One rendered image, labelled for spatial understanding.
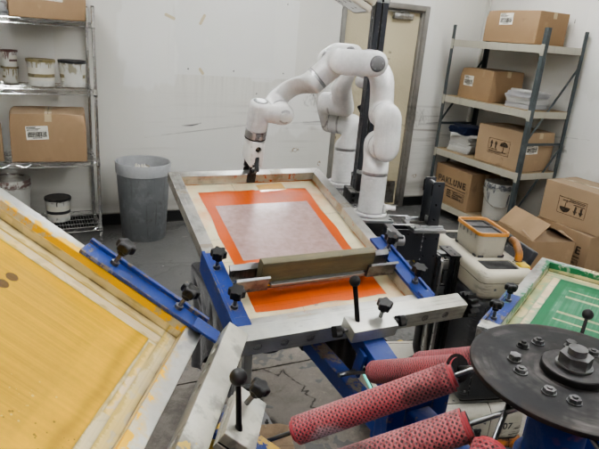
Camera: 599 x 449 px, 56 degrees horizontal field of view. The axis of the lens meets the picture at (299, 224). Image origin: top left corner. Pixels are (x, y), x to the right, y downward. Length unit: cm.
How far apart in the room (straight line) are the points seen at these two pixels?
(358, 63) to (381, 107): 17
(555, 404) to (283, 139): 488
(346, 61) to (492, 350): 119
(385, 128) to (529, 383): 122
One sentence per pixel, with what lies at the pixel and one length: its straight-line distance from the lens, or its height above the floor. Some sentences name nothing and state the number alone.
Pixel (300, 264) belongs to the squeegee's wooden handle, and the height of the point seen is 116.
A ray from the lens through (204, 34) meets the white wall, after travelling 518.
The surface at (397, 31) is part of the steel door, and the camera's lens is 612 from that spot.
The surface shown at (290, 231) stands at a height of 115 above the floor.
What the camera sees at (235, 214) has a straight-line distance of 186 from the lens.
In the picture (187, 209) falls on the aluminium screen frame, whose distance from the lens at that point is 179.
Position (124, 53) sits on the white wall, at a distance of 505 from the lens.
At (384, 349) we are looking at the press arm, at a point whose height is 107.
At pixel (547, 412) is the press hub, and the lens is 85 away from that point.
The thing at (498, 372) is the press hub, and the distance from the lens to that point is 90.
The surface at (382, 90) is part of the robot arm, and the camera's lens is 200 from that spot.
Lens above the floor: 175
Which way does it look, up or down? 19 degrees down
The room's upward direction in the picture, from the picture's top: 5 degrees clockwise
